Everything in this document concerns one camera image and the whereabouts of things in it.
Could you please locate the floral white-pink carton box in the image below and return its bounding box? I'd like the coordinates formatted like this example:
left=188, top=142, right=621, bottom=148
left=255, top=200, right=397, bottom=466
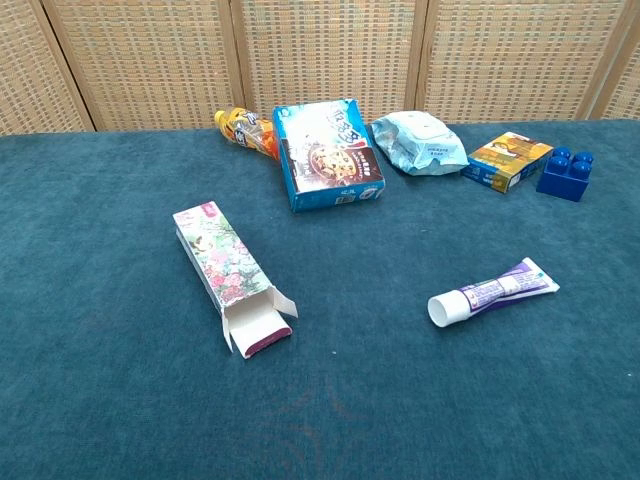
left=172, top=200, right=299, bottom=360

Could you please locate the white purple small tube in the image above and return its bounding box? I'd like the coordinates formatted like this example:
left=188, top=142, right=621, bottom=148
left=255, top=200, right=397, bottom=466
left=427, top=257, right=561, bottom=329

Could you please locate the blue cookie box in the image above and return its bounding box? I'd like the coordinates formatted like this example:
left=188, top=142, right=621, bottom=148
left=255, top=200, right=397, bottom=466
left=272, top=98, right=387, bottom=215

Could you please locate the orange drink bottle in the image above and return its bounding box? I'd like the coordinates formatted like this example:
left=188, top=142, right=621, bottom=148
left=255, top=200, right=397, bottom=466
left=214, top=106, right=282, bottom=163

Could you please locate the pale blue wet wipes pack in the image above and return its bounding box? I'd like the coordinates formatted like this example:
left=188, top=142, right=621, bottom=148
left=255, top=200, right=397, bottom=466
left=369, top=110, right=470, bottom=176

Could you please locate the woven wooden folding screen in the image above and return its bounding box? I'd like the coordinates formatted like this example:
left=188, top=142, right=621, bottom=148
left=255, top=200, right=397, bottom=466
left=0, top=0, right=640, bottom=137

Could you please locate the small yellow blue carton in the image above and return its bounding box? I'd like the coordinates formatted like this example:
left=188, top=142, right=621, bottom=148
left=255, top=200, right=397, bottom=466
left=460, top=131, right=555, bottom=193

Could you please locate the blue toy building brick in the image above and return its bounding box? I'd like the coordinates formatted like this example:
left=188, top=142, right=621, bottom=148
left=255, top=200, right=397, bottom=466
left=535, top=145, right=596, bottom=203

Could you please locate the teal table cloth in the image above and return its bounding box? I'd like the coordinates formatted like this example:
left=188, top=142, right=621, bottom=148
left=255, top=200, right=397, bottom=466
left=0, top=118, right=640, bottom=480

